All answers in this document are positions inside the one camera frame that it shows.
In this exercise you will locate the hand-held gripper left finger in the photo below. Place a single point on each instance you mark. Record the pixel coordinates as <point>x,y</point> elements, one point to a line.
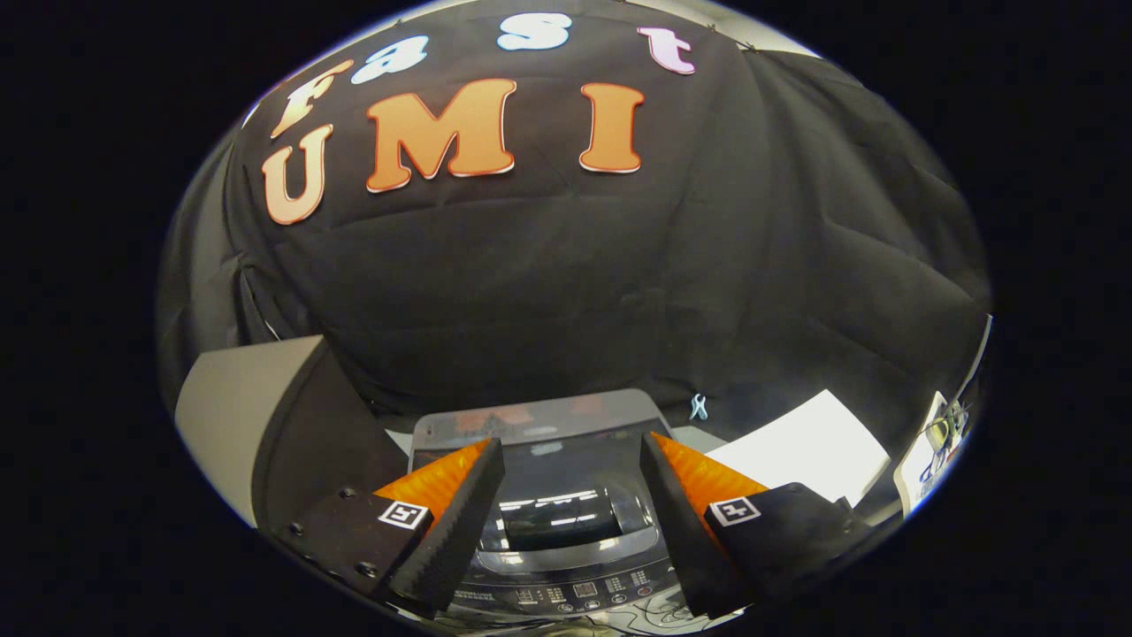
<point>460,531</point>

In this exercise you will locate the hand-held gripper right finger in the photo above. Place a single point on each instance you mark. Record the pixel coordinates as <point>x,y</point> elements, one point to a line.
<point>685,531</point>

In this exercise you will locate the grey washing machine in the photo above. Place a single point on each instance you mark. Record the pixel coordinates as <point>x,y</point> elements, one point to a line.
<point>575,591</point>

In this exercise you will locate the light blue clip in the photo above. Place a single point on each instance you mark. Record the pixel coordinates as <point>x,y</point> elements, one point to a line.
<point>699,407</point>

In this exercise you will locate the white flat panel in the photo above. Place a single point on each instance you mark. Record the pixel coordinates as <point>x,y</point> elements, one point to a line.
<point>805,447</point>

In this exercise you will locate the white side table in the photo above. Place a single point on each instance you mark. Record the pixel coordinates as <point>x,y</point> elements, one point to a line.
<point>915,469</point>

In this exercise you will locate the grey table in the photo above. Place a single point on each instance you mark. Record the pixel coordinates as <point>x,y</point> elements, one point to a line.
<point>239,398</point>

